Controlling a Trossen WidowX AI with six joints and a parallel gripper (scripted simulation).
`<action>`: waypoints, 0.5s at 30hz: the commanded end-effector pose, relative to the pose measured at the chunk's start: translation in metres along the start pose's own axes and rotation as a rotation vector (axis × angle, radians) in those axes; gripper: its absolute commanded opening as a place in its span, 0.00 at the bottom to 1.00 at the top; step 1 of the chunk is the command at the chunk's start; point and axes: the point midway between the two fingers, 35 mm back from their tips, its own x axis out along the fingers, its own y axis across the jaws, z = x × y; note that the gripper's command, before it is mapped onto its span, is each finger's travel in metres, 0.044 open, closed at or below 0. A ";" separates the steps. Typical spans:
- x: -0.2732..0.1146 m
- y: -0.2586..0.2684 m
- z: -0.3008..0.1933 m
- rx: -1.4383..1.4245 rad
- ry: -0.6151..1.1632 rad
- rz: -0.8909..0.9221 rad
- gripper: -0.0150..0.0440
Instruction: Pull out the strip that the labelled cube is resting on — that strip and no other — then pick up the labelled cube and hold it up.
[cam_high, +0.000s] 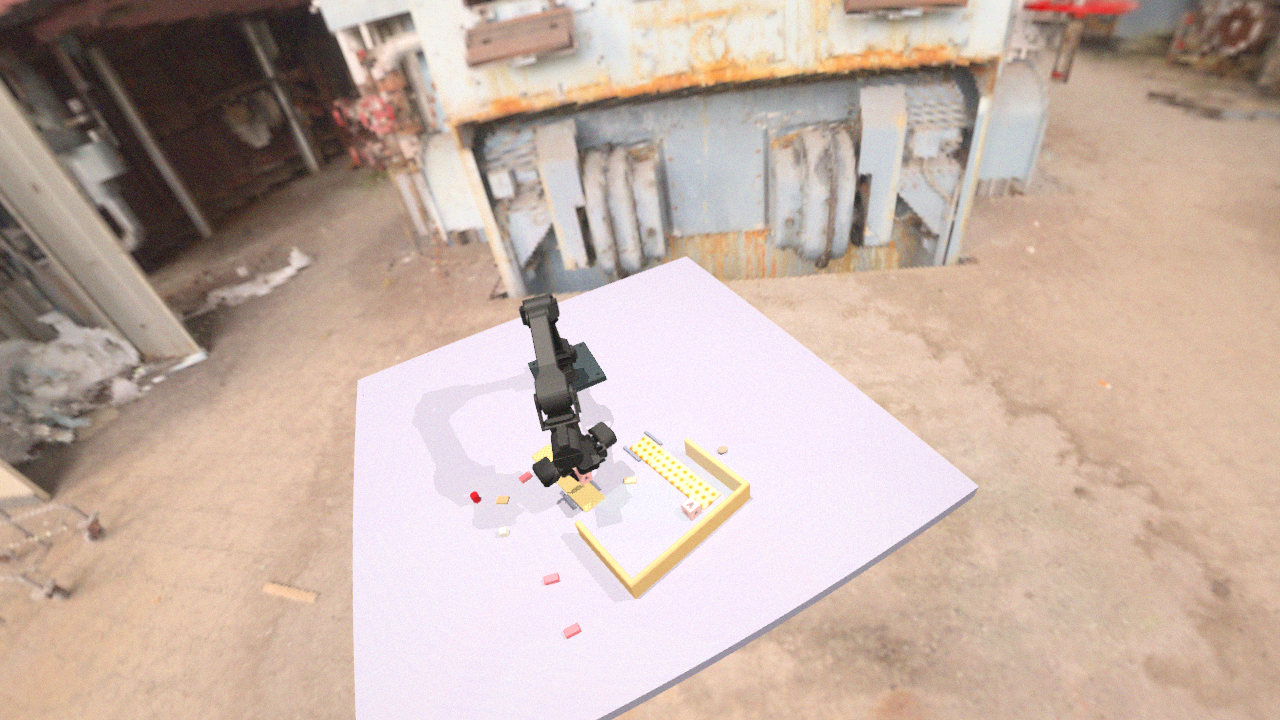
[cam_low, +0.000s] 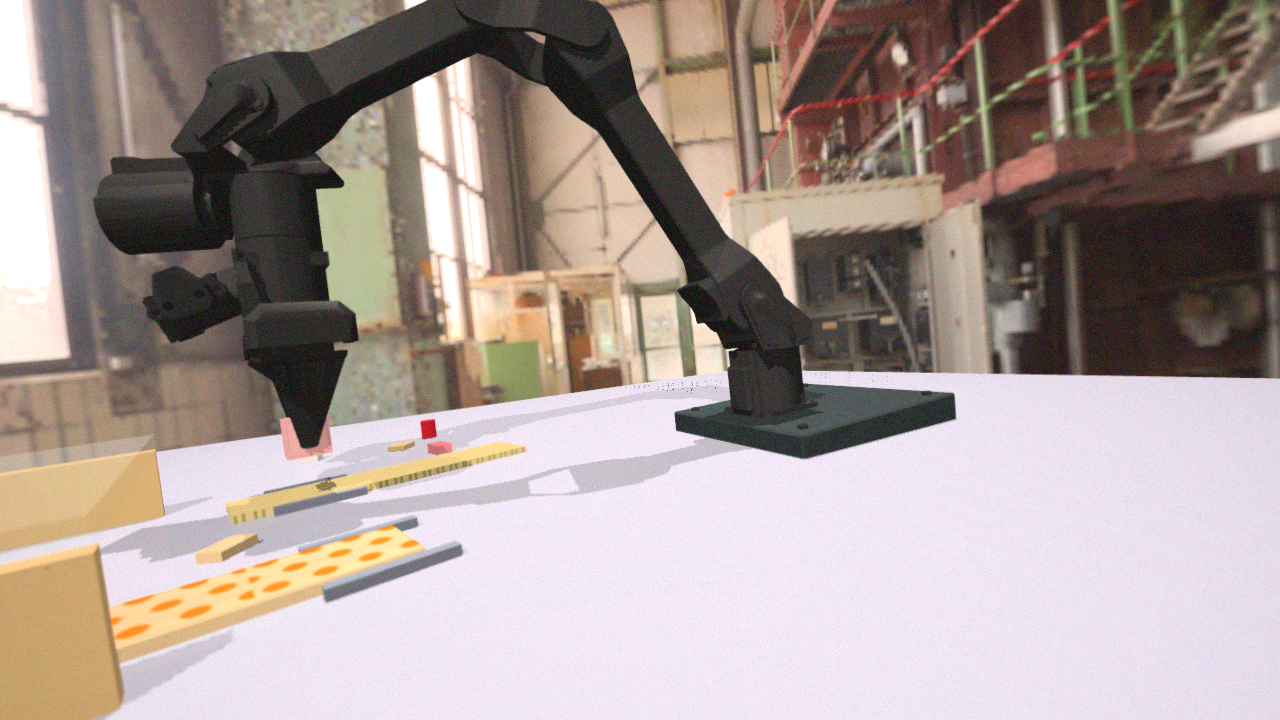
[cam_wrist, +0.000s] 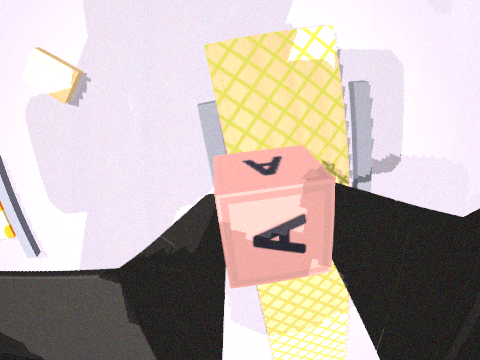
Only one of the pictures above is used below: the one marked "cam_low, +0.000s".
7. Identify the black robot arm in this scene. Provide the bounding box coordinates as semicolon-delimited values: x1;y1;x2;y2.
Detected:
93;0;818;418

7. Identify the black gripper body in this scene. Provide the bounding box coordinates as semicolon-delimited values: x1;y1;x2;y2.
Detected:
236;236;358;360

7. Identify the yellow flat strip with orange spots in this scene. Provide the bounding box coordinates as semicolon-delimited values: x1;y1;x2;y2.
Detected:
110;527;425;664

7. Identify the yellow strip with crosshatch pattern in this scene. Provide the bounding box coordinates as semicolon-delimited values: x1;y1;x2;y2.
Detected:
227;442;526;525

